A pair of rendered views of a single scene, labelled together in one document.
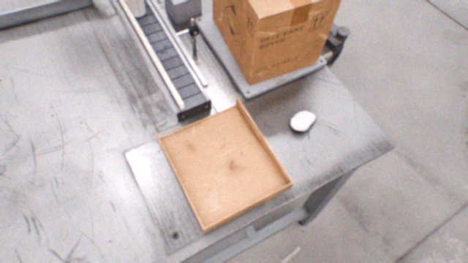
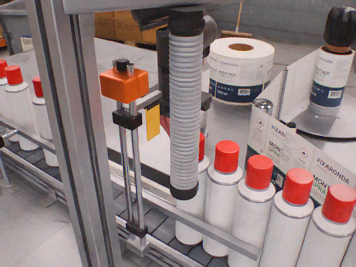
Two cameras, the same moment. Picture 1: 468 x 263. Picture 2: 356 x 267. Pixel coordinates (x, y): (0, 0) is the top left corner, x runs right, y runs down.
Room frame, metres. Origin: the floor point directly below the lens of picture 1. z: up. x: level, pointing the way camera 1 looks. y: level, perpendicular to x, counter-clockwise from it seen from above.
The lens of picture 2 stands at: (1.73, 0.47, 1.35)
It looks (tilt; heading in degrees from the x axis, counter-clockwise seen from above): 32 degrees down; 160
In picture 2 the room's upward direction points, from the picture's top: straight up
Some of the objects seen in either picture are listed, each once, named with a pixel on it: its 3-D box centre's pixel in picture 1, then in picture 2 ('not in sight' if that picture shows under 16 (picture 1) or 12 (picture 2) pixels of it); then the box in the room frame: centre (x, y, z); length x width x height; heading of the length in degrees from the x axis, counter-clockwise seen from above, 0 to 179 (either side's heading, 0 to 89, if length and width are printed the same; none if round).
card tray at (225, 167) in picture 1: (222, 159); not in sight; (0.42, 0.02, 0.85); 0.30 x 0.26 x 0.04; 34
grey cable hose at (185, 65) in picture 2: not in sight; (185, 113); (1.44, 0.59, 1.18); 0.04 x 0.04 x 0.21
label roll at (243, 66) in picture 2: not in sight; (238, 69); (0.84, 1.01, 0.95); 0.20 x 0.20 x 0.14
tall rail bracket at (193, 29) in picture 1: (187, 42); not in sight; (0.77, 0.17, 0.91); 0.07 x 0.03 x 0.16; 124
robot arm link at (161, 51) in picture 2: not in sight; (177, 45); (1.24, 0.65, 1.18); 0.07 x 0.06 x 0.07; 131
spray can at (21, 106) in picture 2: not in sight; (22, 109); (0.95, 0.38, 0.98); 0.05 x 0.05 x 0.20
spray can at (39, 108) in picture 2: not in sight; (49, 122); (1.04, 0.44, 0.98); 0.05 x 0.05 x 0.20
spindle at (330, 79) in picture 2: not in sight; (334, 61); (1.06, 1.17, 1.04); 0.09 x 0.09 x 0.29
